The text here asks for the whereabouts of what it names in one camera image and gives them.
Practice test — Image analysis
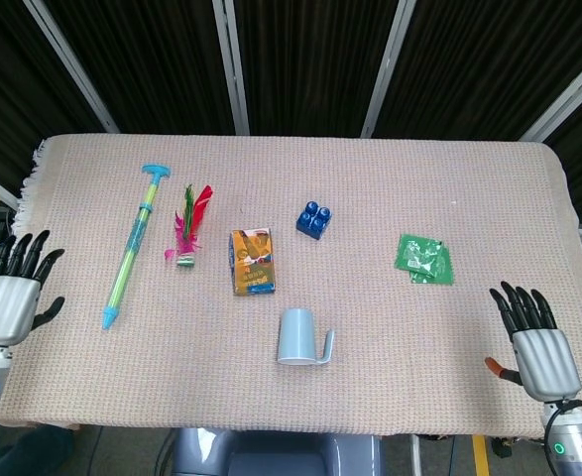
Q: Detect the blue toy building block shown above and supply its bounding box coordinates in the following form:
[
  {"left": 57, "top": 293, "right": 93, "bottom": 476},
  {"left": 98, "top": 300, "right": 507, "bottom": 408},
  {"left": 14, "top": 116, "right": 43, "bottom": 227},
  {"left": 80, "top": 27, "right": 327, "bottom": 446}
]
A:
[{"left": 295, "top": 199, "right": 334, "bottom": 243}]

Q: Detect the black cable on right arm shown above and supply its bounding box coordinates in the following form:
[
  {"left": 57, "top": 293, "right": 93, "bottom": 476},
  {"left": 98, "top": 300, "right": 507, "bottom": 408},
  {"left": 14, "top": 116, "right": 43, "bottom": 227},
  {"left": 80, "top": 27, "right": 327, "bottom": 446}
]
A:
[{"left": 542, "top": 399, "right": 582, "bottom": 476}]

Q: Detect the green foil sachet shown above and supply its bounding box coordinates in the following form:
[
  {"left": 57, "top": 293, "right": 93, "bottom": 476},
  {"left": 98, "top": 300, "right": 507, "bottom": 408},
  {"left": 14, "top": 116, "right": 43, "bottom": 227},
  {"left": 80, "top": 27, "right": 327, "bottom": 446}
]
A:
[
  {"left": 394, "top": 233, "right": 445, "bottom": 279},
  {"left": 408, "top": 246, "right": 455, "bottom": 287}
]

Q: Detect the blue green toy water pump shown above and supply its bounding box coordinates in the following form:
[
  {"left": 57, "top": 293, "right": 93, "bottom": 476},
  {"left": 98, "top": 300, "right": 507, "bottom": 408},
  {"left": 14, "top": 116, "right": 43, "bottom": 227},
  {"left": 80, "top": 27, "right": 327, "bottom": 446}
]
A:
[{"left": 102, "top": 164, "right": 174, "bottom": 330}]

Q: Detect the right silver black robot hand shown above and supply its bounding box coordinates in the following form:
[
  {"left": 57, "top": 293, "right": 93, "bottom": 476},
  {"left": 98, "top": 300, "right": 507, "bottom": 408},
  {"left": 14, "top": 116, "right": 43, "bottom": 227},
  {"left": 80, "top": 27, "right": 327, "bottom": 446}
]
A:
[{"left": 484, "top": 281, "right": 582, "bottom": 402}]

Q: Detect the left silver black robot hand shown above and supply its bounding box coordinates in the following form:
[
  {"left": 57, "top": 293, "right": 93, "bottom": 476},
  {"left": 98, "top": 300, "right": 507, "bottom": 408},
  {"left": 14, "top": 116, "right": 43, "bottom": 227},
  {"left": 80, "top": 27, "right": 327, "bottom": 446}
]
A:
[{"left": 0, "top": 229, "right": 66, "bottom": 348}]

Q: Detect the colourful feather shuttlecock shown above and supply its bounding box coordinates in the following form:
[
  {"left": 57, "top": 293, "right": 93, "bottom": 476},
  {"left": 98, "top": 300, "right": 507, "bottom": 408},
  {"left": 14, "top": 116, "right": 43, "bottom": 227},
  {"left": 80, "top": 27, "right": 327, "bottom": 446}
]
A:
[{"left": 164, "top": 183, "right": 213, "bottom": 270}]

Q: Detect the beige woven tablecloth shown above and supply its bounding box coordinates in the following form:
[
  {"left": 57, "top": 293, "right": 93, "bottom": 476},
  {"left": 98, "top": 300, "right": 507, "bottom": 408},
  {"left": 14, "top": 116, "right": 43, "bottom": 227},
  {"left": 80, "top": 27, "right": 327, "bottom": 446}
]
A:
[{"left": 0, "top": 133, "right": 582, "bottom": 440}]

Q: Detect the light blue plastic cup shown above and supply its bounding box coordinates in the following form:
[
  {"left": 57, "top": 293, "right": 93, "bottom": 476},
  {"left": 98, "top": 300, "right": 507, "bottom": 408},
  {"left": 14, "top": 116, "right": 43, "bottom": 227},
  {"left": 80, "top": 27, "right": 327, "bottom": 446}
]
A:
[{"left": 276, "top": 307, "right": 336, "bottom": 368}]

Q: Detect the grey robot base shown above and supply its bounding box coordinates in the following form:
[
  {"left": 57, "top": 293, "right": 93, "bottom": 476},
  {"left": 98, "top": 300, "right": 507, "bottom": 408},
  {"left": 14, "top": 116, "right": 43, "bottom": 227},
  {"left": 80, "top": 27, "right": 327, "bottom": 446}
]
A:
[{"left": 169, "top": 426, "right": 384, "bottom": 476}]

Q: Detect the orange printed carton box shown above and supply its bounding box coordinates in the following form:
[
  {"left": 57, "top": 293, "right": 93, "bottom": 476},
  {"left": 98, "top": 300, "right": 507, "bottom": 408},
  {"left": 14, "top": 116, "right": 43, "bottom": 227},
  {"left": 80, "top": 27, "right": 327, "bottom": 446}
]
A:
[{"left": 228, "top": 227, "right": 277, "bottom": 298}]

